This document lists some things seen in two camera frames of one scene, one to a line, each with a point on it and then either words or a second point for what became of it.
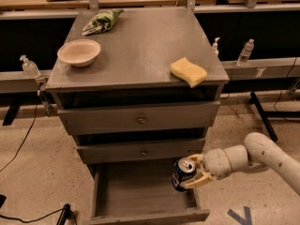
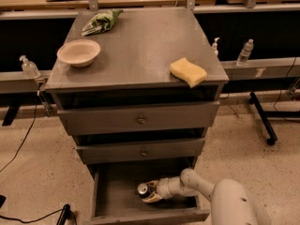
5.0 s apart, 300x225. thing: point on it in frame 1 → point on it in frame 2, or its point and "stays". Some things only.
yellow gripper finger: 201,179 → 153,198
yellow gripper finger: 199,157 → 153,183
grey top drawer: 89,121 stays
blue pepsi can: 183,168 → 143,190
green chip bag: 101,22 stays
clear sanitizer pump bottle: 29,67 stays
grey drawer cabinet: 136,84 stays
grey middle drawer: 108,153 stays
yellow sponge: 187,71 stays
